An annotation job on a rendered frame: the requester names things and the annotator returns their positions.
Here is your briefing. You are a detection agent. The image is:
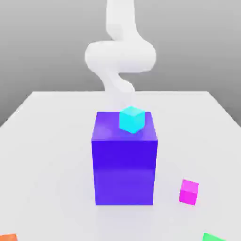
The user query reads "small cyan cube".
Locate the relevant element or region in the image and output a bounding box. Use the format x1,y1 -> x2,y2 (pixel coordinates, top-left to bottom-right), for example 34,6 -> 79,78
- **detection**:
119,106 -> 146,134

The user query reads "small magenta cube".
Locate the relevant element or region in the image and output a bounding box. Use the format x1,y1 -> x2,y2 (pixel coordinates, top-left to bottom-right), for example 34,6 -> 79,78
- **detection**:
178,179 -> 200,206

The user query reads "small green cube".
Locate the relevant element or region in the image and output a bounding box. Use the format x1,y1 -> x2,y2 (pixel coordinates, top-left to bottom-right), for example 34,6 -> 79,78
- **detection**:
202,232 -> 226,241

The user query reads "small orange cube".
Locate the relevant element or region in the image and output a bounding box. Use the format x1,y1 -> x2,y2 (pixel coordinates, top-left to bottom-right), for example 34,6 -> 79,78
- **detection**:
0,233 -> 18,241

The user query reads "large purple box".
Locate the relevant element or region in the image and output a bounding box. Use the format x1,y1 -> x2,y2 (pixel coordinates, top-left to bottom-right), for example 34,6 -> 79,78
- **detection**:
91,111 -> 158,206

